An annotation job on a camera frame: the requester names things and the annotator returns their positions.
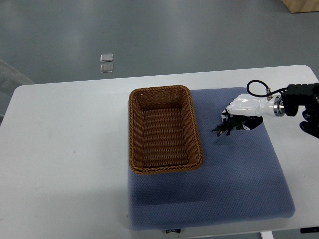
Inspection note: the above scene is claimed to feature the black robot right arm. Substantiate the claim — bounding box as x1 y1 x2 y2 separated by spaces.
281 83 319 138

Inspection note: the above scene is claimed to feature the black table control panel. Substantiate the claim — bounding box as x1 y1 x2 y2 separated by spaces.
300 227 319 234

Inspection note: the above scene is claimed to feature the lower clear floor plate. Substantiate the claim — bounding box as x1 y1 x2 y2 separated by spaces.
100 63 114 73

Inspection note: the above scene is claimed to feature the brown woven wicker basket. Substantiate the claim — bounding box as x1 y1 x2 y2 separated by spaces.
128 85 204 175

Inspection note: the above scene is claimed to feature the blue padded cushion mat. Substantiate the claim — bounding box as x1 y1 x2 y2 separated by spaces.
128 88 295 230

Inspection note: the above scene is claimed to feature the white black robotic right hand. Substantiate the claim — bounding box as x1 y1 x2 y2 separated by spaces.
221 94 285 131

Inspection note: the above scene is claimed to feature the dark toy crocodile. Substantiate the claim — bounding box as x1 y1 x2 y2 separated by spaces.
212 116 248 137

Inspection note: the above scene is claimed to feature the upper clear floor plate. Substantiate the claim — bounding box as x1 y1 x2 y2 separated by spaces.
100 53 113 62

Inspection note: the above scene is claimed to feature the wooden box corner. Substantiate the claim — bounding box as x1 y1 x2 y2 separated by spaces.
282 0 319 13

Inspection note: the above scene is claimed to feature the white table leg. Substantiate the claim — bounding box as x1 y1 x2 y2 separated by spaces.
260 231 274 239

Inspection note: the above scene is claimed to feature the clear floor plate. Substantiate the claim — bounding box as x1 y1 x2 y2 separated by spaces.
100 53 113 62
100 63 114 73

